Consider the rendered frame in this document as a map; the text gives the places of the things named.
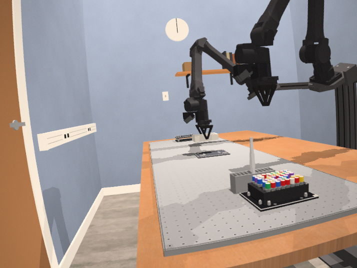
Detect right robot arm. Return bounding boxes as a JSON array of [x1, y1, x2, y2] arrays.
[[182, 37, 254, 124]]

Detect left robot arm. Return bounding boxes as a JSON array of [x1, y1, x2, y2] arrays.
[[233, 0, 342, 86]]

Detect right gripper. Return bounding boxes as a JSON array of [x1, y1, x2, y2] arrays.
[[195, 109, 213, 140]]

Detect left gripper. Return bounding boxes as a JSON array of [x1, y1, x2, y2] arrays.
[[250, 62, 279, 106]]

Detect cream grid rack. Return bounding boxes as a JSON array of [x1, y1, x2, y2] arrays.
[[191, 132, 219, 143]]

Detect black vial rack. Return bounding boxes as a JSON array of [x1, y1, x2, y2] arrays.
[[247, 182, 309, 205]]

